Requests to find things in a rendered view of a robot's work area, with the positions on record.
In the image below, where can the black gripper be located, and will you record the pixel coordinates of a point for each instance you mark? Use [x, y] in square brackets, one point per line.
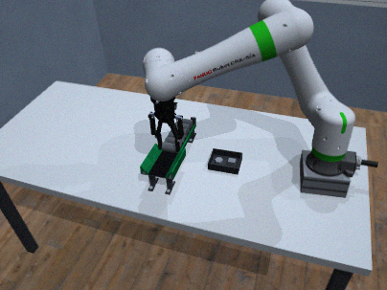
[168, 110]

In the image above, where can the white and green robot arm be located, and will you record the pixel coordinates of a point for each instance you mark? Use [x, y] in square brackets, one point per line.
[286, 29]

